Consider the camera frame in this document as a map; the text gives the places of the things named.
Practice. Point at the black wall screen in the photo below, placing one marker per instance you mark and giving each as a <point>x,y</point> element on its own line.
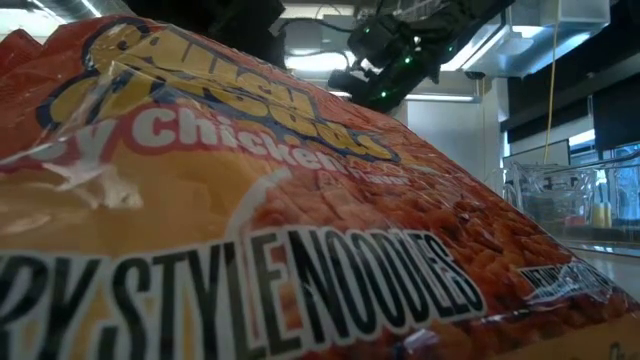
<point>617,115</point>

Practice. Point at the large silver ceiling duct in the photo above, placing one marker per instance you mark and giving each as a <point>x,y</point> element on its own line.
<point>580,30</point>

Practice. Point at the grey rectangular ceiling duct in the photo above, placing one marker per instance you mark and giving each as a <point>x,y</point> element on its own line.
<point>320,32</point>

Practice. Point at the ceiling strip light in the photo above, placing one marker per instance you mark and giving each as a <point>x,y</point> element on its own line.
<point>440,97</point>

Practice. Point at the clear plastic bin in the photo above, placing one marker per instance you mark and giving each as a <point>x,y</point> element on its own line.
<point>500,182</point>
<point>550,200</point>

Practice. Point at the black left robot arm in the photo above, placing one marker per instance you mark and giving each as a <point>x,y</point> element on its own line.
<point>225,25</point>

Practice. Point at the orange stir fry noodle packet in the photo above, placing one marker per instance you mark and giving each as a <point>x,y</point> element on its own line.
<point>17,52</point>
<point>250,200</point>

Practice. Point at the white partition board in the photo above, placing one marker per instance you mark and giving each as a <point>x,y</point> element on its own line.
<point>535,157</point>

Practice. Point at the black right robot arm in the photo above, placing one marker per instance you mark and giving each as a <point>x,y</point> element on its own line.
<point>465,20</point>

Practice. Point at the yellow bottle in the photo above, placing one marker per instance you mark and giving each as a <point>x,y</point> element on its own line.
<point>608,215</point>
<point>598,215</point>

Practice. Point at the round silver ceiling duct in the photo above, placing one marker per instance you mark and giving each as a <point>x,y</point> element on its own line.
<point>75,7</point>

